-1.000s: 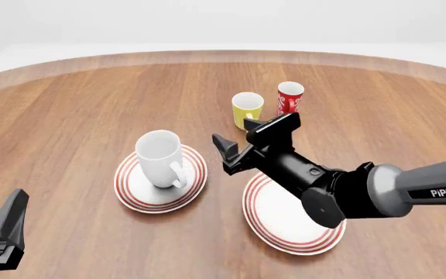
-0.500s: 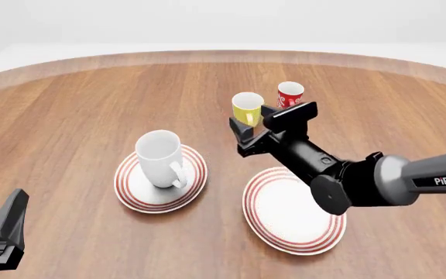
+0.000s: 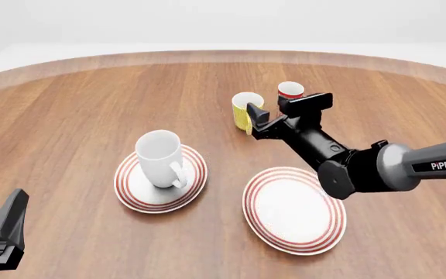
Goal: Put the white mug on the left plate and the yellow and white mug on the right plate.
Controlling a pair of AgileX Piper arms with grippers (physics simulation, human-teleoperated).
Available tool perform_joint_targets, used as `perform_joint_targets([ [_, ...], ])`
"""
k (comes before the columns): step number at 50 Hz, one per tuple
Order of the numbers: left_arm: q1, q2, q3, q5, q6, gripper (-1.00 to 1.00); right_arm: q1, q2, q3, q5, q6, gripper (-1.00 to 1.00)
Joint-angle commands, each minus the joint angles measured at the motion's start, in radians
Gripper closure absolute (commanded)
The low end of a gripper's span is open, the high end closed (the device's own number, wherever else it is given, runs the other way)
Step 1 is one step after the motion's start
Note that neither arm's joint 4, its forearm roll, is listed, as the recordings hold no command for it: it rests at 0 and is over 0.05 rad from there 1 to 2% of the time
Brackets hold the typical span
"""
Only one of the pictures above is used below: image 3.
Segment red-ringed plate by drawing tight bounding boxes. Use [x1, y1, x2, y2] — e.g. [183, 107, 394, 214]
[242, 165, 348, 257]
[113, 143, 209, 215]

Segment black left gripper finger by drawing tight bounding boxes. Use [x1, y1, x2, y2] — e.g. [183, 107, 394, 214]
[0, 188, 30, 251]

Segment yellow and white mug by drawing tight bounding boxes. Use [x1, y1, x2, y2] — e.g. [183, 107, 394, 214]
[231, 91, 266, 136]

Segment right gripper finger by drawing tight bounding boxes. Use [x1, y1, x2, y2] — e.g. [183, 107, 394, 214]
[245, 102, 272, 127]
[277, 95, 291, 115]

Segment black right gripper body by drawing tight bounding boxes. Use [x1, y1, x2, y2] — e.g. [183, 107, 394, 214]
[250, 114, 291, 144]

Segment red and white mug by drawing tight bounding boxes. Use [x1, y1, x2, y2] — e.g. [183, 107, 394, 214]
[276, 81, 306, 100]

